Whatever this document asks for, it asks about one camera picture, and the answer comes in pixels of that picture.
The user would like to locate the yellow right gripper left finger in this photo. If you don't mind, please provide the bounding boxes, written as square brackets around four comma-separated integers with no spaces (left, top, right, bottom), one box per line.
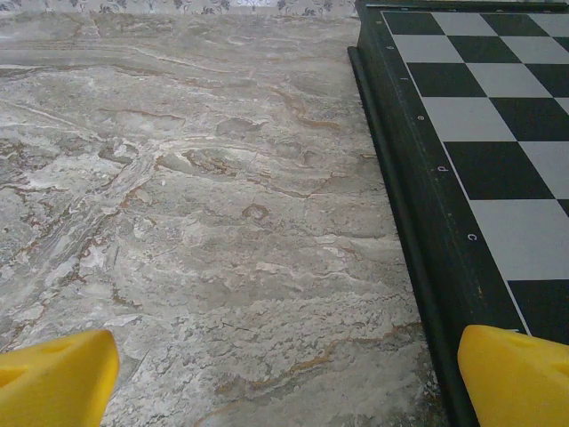
[0,328,121,427]

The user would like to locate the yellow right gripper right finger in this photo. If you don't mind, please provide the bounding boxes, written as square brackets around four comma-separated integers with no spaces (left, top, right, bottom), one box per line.
[457,324,569,427]

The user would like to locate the black and grey chessboard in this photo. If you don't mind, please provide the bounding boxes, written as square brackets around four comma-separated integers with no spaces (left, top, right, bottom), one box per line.
[347,0,569,427]

